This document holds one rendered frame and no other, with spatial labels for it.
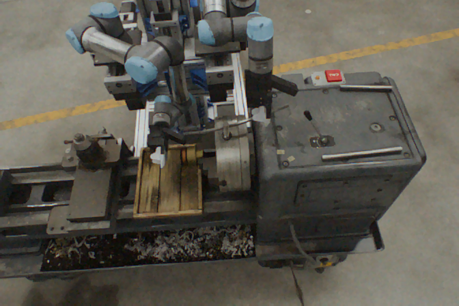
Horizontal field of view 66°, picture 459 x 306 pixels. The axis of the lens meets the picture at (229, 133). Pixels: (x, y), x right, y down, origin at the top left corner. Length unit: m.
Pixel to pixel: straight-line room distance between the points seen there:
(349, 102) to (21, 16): 3.89
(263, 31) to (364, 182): 0.70
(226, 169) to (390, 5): 3.22
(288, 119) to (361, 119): 0.27
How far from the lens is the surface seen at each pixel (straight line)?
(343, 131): 1.37
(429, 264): 2.67
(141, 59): 1.38
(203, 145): 1.46
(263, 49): 1.05
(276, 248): 1.89
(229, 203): 1.62
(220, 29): 1.13
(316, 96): 1.46
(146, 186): 1.69
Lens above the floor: 2.35
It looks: 55 degrees down
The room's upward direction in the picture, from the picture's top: 5 degrees counter-clockwise
